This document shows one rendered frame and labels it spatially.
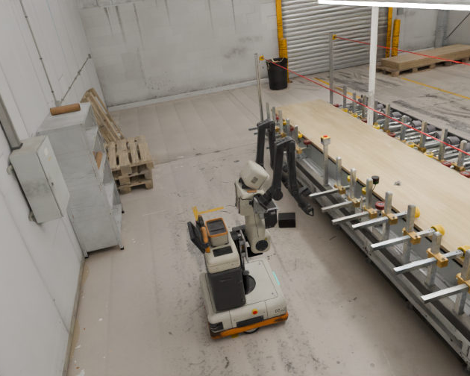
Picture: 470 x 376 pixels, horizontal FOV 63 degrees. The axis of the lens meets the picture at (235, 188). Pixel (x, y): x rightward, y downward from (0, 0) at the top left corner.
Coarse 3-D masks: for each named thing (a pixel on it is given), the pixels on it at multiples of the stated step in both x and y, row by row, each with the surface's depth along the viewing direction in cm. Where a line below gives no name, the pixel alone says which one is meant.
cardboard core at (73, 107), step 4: (72, 104) 418; (76, 104) 418; (52, 108) 414; (56, 108) 415; (60, 108) 415; (64, 108) 416; (68, 108) 416; (72, 108) 417; (76, 108) 418; (80, 108) 425; (52, 112) 414; (56, 112) 415; (60, 112) 416; (64, 112) 418; (68, 112) 419
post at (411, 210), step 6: (408, 210) 253; (414, 210) 251; (408, 216) 255; (414, 216) 254; (408, 222) 256; (408, 228) 258; (408, 246) 265; (408, 252) 267; (402, 258) 273; (408, 258) 270
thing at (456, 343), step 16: (320, 160) 434; (400, 224) 305; (352, 240) 404; (384, 272) 348; (448, 272) 261; (400, 288) 327; (416, 304) 308; (432, 320) 292; (448, 336) 277; (464, 352) 264
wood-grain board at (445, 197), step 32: (320, 128) 464; (352, 128) 452; (352, 160) 379; (384, 160) 370; (416, 160) 362; (384, 192) 320; (416, 192) 314; (448, 192) 308; (416, 224) 277; (448, 224) 273
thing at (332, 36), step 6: (330, 36) 526; (330, 42) 529; (330, 48) 534; (330, 54) 537; (330, 60) 541; (330, 66) 545; (330, 72) 549; (330, 78) 553; (330, 84) 557; (330, 90) 561; (330, 96) 566; (330, 102) 570
